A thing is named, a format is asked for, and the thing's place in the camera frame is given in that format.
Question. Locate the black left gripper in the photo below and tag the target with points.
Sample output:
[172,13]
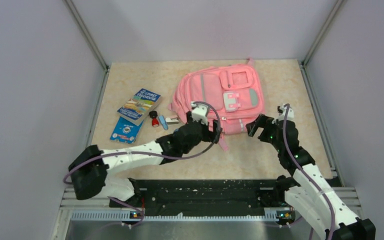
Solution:
[210,136]

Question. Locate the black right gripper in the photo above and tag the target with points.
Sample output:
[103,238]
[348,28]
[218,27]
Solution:
[261,121]

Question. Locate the pink student backpack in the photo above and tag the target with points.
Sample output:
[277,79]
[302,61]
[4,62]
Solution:
[234,91]

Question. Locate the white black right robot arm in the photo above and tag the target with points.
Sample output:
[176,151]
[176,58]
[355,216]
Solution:
[306,190]

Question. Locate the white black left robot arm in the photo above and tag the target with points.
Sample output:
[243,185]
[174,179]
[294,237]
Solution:
[93,171]

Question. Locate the white mini stapler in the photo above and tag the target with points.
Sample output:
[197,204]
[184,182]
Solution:
[172,120]

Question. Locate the light blue eraser stick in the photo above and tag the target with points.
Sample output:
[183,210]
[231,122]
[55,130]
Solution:
[163,122]

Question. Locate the red black stamp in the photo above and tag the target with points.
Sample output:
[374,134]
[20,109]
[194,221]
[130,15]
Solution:
[154,118]

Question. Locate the treehouse paperback book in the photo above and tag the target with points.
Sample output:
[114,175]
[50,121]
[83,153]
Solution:
[138,107]

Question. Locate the blue paperback book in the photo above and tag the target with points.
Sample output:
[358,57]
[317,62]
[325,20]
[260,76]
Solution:
[125,131]

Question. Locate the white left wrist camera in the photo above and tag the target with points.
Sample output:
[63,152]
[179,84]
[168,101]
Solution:
[199,113]

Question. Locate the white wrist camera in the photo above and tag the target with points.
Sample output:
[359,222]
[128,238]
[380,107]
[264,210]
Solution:
[199,113]
[285,112]

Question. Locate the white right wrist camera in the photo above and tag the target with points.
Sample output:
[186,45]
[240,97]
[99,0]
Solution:
[285,112]

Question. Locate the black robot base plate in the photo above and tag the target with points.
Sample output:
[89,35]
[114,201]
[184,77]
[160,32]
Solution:
[207,198]

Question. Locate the right aluminium corner post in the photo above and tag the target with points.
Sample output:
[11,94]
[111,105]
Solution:
[337,7]

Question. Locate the aluminium corner post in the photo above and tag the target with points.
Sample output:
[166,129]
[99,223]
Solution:
[337,7]
[75,14]

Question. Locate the left aluminium corner post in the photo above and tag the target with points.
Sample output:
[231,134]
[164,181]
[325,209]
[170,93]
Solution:
[75,14]

